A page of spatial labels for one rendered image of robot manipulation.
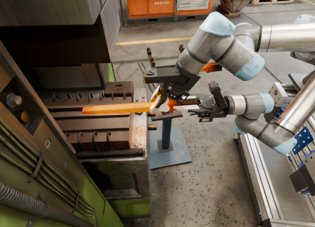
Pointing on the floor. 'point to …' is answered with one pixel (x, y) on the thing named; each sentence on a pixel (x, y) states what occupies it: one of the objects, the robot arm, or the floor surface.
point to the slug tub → (234, 1)
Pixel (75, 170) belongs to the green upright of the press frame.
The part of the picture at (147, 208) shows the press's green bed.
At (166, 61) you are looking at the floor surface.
